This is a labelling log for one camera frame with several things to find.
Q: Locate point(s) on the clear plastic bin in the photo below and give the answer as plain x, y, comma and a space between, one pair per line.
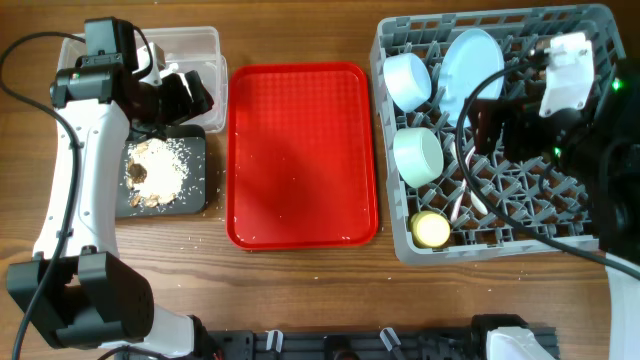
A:
200, 65

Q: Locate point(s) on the white plastic fork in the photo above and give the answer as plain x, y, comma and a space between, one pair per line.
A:
456, 208

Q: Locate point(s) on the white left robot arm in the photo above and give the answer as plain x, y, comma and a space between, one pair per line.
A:
75, 290

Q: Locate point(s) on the grey dishwasher rack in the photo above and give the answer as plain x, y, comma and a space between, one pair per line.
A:
546, 203

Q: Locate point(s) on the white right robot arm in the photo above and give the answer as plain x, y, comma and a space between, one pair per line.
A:
601, 152

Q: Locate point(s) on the white plastic spoon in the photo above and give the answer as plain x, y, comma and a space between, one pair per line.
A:
478, 205

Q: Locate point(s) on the red serving tray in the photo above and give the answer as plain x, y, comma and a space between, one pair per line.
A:
300, 160

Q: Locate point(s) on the black plastic tray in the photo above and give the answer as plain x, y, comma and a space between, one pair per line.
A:
195, 189

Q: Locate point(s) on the mint green bowl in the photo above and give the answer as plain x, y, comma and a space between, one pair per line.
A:
418, 156

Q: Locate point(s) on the light blue plate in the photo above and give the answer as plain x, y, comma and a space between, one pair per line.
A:
472, 57

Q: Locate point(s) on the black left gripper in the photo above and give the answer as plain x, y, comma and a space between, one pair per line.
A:
181, 108

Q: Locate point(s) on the light blue bowl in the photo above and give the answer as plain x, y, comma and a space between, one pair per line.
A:
408, 81

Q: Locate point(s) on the food scraps and rice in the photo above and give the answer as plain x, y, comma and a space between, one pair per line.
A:
156, 172

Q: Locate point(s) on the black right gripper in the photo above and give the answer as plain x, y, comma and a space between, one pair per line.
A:
520, 120

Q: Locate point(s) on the yellow plastic cup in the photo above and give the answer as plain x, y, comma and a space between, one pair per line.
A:
429, 229

